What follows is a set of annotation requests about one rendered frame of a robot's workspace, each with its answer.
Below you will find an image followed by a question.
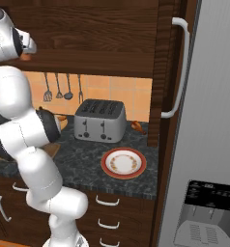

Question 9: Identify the hanging grey long fork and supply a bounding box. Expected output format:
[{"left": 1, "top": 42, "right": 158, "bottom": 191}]
[{"left": 76, "top": 73, "right": 85, "bottom": 105}]

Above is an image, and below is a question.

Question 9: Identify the brown croissant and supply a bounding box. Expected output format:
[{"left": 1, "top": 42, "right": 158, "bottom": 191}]
[{"left": 130, "top": 120, "right": 148, "bottom": 136}]

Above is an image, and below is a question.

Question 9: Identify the silver four-slot toaster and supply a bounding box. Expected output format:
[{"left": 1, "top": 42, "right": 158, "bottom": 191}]
[{"left": 73, "top": 98, "right": 128, "bottom": 145}]

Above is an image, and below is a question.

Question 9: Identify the grey fridge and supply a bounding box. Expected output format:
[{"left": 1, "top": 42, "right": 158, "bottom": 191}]
[{"left": 157, "top": 0, "right": 230, "bottom": 247}]

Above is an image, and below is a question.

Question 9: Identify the dark wood tall side panel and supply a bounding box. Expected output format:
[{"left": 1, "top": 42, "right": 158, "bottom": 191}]
[{"left": 147, "top": 0, "right": 188, "bottom": 149}]

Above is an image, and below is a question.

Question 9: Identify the wooden cutting board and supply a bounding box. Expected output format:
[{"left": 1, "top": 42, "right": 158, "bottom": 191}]
[{"left": 39, "top": 142, "right": 62, "bottom": 159}]

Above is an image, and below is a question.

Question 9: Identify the dark wood drawer front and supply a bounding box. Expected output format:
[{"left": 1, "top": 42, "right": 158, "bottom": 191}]
[
  {"left": 86, "top": 188, "right": 158, "bottom": 217},
  {"left": 84, "top": 232, "right": 155, "bottom": 247},
  {"left": 84, "top": 211, "right": 156, "bottom": 237}
]

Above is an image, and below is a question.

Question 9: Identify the hanging grey ladle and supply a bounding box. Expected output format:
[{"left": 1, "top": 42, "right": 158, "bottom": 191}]
[{"left": 63, "top": 72, "right": 74, "bottom": 101}]

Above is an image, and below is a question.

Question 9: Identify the white drawer handle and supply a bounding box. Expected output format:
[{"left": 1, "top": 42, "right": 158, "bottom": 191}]
[
  {"left": 95, "top": 194, "right": 121, "bottom": 207},
  {"left": 99, "top": 237, "right": 121, "bottom": 247},
  {"left": 97, "top": 218, "right": 121, "bottom": 231},
  {"left": 12, "top": 181, "right": 30, "bottom": 193}
]

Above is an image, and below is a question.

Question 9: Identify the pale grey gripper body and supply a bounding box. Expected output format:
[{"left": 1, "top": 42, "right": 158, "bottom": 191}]
[{"left": 22, "top": 36, "right": 38, "bottom": 55}]

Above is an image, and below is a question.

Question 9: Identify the hanging grey slotted spatula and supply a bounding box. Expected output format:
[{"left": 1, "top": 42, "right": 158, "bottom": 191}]
[{"left": 43, "top": 71, "right": 54, "bottom": 103}]

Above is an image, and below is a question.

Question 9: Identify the white fridge handle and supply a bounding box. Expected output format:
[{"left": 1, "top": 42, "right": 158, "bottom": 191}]
[{"left": 160, "top": 16, "right": 190, "bottom": 120}]

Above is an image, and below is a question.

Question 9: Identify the white cupboard door handle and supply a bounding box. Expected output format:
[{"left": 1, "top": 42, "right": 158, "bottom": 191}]
[{"left": 0, "top": 195, "right": 13, "bottom": 223}]

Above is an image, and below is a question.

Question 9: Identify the dark wood wall cupboard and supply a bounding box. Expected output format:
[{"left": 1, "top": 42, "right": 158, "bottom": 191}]
[{"left": 0, "top": 0, "right": 160, "bottom": 79}]

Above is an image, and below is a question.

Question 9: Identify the red rimmed white plate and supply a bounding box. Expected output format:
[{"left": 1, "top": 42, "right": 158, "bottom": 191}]
[{"left": 100, "top": 147, "right": 148, "bottom": 180}]

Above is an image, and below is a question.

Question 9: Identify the dark wood base cupboard door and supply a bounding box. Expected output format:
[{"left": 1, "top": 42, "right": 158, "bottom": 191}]
[{"left": 0, "top": 189, "right": 52, "bottom": 240}]

